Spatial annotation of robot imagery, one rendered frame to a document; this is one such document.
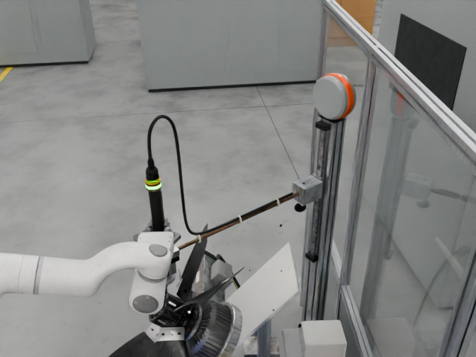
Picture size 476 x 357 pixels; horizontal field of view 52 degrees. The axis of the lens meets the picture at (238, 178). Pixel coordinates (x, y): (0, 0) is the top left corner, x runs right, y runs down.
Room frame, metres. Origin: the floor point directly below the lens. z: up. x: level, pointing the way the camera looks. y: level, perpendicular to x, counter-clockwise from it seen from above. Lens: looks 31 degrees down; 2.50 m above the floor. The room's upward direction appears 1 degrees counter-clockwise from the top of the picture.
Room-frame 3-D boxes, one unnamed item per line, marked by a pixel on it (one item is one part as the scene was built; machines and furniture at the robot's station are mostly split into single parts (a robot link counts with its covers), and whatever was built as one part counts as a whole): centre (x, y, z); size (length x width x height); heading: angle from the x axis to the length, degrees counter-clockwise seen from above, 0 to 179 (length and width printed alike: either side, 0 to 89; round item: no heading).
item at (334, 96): (1.59, -0.34, 1.88); 0.17 x 0.15 x 0.16; 2
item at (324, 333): (1.37, -0.34, 0.92); 0.17 x 0.16 x 0.11; 92
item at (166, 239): (1.05, 0.23, 1.65); 0.11 x 0.10 x 0.07; 2
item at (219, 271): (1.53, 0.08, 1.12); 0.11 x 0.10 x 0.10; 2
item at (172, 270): (1.17, 0.23, 1.49); 0.09 x 0.07 x 0.10; 127
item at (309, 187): (1.54, -0.26, 1.53); 0.10 x 0.07 x 0.08; 127
